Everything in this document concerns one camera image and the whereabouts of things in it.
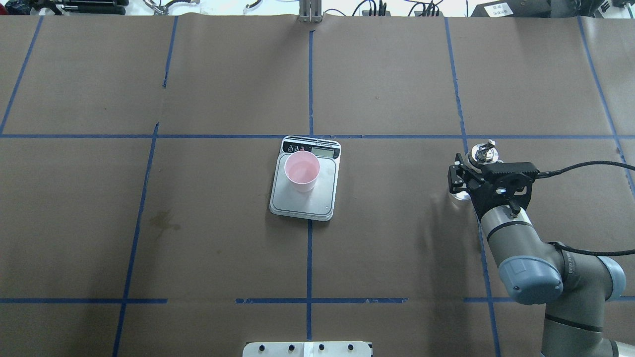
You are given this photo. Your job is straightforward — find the aluminium frame post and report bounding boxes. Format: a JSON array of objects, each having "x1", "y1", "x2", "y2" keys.
[{"x1": 299, "y1": 0, "x2": 323, "y2": 23}]

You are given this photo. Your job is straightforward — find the black folded tripod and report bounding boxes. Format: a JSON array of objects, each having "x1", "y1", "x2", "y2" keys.
[{"x1": 26, "y1": 0, "x2": 129, "y2": 15}]

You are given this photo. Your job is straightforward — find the pink plastic cup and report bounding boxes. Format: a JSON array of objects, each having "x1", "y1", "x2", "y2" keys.
[{"x1": 284, "y1": 151, "x2": 320, "y2": 193}]

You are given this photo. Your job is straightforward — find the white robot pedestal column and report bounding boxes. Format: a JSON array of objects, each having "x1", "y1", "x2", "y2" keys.
[{"x1": 242, "y1": 341, "x2": 374, "y2": 357}]

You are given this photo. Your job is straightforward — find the black box with label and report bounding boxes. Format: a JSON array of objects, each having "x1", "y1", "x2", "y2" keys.
[{"x1": 470, "y1": 0, "x2": 551, "y2": 18}]

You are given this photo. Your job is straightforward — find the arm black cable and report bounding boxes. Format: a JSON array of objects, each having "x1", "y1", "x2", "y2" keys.
[{"x1": 537, "y1": 160, "x2": 635, "y2": 178}]

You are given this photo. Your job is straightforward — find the clear glass sauce bottle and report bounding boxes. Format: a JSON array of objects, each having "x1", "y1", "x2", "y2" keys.
[{"x1": 451, "y1": 139, "x2": 501, "y2": 201}]

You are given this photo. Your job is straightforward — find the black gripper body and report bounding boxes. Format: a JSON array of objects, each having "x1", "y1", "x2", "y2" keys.
[{"x1": 466, "y1": 162, "x2": 539, "y2": 217}]

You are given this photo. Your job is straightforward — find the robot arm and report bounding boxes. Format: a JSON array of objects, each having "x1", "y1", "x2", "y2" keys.
[{"x1": 447, "y1": 153, "x2": 634, "y2": 357}]

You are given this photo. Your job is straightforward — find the grey digital kitchen scale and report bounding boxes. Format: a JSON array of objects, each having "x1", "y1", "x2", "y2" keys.
[{"x1": 268, "y1": 135, "x2": 342, "y2": 222}]

